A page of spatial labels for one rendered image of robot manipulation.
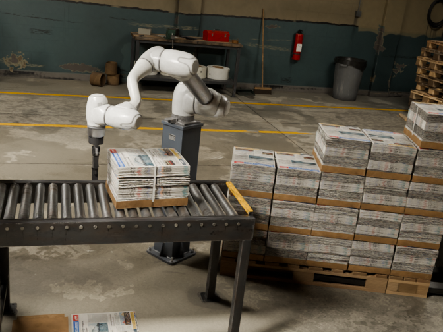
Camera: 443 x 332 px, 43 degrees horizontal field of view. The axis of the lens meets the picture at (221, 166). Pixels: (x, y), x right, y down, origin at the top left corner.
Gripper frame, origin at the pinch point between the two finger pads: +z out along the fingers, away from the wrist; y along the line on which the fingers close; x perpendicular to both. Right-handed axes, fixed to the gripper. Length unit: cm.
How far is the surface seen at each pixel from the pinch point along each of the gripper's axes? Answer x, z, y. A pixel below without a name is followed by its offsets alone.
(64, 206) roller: 15.0, 13.6, -10.3
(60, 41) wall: 15, 32, 705
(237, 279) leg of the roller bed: -74, 49, -29
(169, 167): -35.4, -8.6, -13.5
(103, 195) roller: -4.8, 13.5, 3.5
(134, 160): -18.7, -9.6, -6.1
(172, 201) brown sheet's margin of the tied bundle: -38.7, 10.4, -13.0
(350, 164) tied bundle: -162, 3, 28
